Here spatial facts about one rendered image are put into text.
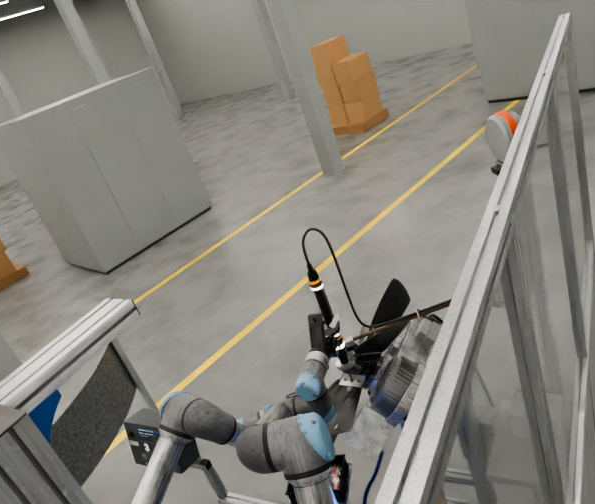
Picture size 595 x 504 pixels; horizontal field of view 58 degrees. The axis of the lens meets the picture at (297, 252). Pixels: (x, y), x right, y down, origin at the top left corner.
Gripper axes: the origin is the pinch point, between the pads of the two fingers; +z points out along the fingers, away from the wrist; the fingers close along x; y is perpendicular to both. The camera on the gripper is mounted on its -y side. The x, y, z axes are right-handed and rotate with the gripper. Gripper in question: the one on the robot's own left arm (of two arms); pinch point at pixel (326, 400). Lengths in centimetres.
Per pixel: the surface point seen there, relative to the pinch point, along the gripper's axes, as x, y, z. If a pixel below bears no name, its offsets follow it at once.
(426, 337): 1.5, 18.2, 45.5
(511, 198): -79, -81, 46
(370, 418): 13.6, -0.6, 12.9
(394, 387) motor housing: 3.3, -2.7, 24.8
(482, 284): -77, -102, 30
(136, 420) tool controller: -9, 20, -73
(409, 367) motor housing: 0.6, 1.7, 32.9
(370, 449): 22.6, -5.4, 8.8
